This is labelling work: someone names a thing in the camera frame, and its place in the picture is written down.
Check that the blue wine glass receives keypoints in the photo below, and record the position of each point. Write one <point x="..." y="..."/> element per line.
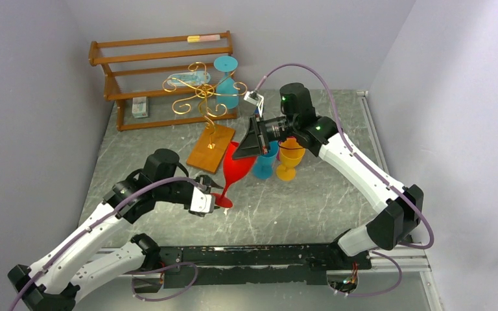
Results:
<point x="263" y="167"/>
<point x="227" y="94"/>

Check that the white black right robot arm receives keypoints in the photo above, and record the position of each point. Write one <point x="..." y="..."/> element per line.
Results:
<point x="398" y="207"/>

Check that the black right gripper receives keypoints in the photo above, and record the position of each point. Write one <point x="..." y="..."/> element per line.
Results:
<point x="260" y="135"/>

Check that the gold wire glass rack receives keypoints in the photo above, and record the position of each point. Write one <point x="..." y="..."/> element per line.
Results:
<point x="213" y="142"/>

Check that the red wine glass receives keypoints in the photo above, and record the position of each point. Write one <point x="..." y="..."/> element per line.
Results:
<point x="234" y="170"/>

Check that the small printed box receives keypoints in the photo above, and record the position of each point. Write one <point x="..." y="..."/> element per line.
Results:
<point x="140" y="107"/>

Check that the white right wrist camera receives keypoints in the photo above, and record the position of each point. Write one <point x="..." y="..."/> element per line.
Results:
<point x="253" y="97"/>

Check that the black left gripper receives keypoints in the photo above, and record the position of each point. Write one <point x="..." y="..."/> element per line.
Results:
<point x="207" y="180"/>

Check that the toothbrush package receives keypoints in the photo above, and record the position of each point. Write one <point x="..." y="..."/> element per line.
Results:
<point x="190" y="78"/>

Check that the blue wine glass rear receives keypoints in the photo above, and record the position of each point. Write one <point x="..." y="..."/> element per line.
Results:
<point x="227" y="94"/>

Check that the wooden shelf rack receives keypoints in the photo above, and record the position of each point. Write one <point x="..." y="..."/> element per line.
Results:
<point x="137" y="68"/>

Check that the blue wine glass front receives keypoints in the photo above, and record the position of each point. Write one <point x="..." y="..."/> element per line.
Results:
<point x="263" y="167"/>

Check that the yellow wine glass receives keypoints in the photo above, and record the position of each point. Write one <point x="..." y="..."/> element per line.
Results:
<point x="290" y="155"/>

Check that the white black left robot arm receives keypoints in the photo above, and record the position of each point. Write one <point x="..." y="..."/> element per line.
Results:
<point x="67" y="274"/>

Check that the yellow pink eraser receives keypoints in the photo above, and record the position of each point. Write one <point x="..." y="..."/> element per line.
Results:
<point x="203" y="38"/>

